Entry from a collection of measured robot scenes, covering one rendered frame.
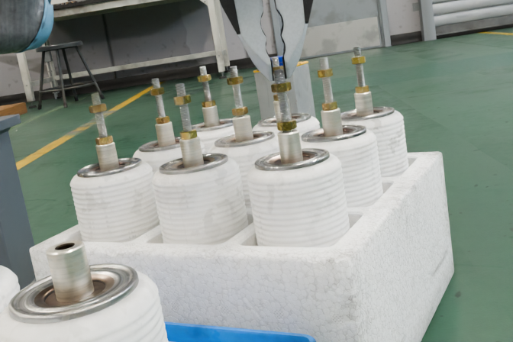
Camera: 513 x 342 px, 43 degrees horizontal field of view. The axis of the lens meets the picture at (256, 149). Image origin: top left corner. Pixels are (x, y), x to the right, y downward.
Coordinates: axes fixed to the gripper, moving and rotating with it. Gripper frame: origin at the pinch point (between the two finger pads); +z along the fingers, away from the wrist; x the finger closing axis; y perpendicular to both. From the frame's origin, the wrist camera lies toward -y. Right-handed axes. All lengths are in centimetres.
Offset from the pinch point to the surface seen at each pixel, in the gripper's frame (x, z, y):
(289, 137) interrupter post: -0.1, 6.9, -0.6
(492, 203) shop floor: -38, 35, 52
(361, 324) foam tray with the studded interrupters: -3.6, 23.1, -9.1
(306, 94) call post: -5.8, 8.4, 44.6
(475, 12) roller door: -196, 17, 510
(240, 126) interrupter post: 5.0, 7.5, 15.5
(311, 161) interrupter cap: -1.7, 9.1, -2.8
